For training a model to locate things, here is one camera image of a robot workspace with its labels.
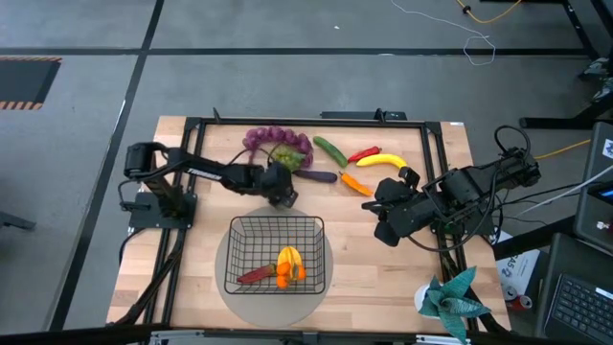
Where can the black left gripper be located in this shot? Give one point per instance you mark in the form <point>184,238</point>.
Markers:
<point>275,184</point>

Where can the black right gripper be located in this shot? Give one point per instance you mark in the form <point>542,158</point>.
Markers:
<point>409,213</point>

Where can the green grape bunch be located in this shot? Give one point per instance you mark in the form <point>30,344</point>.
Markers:
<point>288,157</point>

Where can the orange carrot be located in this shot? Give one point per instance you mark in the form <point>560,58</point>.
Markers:
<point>356,184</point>

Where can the purple eggplant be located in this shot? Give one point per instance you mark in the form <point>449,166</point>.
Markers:
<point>318,176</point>

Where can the yellow banana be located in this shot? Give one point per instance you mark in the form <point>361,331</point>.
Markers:
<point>380,159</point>

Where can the bright red chili pepper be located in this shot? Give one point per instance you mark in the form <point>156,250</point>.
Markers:
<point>364,154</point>

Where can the yellow starfruit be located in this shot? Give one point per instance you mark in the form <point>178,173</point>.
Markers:
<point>289,256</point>

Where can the dark red long pepper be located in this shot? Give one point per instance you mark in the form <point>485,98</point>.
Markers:
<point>256,274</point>

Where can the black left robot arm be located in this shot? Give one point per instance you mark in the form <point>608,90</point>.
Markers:
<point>201,170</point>

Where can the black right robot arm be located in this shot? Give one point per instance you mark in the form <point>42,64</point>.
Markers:
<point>479,187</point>

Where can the purple grape bunch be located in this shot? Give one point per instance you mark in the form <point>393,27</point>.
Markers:
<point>278,133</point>

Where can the green cucumber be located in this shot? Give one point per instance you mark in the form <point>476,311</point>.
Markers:
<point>330,151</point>

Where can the white plant pot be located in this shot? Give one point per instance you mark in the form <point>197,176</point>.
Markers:
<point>420,294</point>

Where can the teal artificial succulent plant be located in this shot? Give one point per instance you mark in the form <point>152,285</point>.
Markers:
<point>452,299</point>

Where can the round grey placemat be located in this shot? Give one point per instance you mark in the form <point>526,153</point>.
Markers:
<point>273,311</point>

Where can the white printed box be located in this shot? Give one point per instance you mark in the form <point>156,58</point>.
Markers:
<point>519,266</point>

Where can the red soda can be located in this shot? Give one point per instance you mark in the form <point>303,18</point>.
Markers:
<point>525,302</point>
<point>510,292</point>

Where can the dark laptop with sticker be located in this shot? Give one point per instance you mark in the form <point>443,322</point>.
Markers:
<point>594,167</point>

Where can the black laptop keyboard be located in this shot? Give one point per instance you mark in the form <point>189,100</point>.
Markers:
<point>579,306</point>

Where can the black chair leg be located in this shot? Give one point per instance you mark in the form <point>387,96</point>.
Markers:
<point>14,220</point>

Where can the black yellow hazard floor mat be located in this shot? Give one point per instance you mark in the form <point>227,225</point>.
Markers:
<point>24,81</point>

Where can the black aluminium table frame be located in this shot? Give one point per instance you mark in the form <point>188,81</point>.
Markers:
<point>311,122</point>

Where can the black desk leg frame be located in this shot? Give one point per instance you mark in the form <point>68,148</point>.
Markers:
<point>551,122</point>

